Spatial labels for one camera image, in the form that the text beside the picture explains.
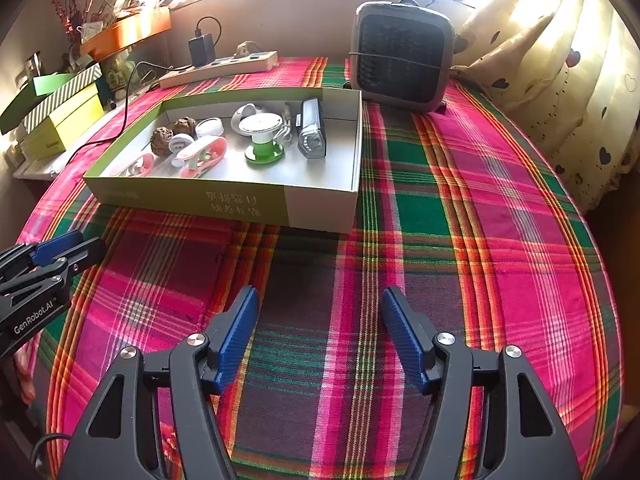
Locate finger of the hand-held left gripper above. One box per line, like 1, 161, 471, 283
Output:
0, 239, 108, 311
0, 231, 84, 276

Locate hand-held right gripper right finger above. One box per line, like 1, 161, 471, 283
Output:
382, 287, 583, 480

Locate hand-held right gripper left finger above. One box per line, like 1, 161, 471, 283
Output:
57, 285, 261, 480

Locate pink plastic clip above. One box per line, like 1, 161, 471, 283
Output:
107, 154, 156, 178

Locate pink and white folding holder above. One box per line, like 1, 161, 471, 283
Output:
172, 136, 226, 178

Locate green cardboard box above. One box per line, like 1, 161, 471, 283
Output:
82, 86, 363, 235

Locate white mushroom-shaped knob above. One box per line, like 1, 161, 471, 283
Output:
195, 117, 223, 139

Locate white round stand with knob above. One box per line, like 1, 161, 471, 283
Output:
230, 103, 268, 136

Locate white disc green base stand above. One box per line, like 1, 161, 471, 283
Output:
238, 114, 288, 165

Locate black and silver light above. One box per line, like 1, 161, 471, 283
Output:
297, 99, 328, 159

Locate silver metal clip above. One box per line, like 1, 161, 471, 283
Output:
274, 104, 297, 147

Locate pink green plaid tablecloth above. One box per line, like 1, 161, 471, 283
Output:
15, 55, 626, 480

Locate yellow-green box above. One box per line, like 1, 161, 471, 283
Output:
22, 82, 106, 158

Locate dark green box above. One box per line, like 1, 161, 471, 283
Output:
0, 74, 76, 133

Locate grey white striped box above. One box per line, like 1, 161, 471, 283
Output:
25, 64, 102, 131

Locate green label jar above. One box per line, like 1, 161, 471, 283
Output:
102, 60, 128, 93

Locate orange box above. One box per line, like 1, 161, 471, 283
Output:
80, 10, 172, 58

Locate beige power strip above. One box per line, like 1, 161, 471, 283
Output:
158, 51, 278, 90

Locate red berry branches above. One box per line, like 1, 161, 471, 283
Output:
45, 0, 101, 46

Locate grey fan heater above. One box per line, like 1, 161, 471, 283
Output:
348, 0, 456, 113

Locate cream heart print curtain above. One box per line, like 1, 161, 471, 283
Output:
450, 0, 640, 216

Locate black charger with cable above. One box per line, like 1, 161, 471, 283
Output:
67, 16, 221, 156

